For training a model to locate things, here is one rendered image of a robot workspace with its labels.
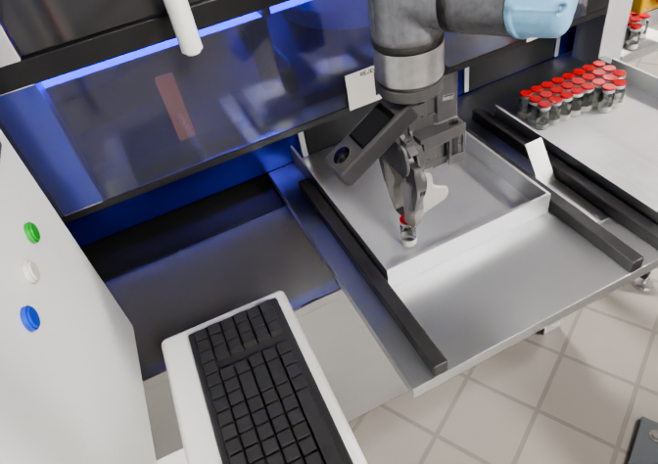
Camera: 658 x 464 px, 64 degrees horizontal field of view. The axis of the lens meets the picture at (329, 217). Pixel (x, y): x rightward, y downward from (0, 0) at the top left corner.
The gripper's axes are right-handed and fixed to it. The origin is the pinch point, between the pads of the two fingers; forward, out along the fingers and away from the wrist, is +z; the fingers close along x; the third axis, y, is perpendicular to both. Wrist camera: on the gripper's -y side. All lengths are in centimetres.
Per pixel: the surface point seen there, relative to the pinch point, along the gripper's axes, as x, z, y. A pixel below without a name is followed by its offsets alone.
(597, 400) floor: -3, 94, 52
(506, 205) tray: -1.2, 5.5, 16.4
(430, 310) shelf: -11.4, 5.6, -3.3
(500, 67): 28.5, 3.0, 38.4
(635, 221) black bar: -14.5, 3.6, 26.2
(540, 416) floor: 1, 94, 37
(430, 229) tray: 0.6, 5.5, 4.5
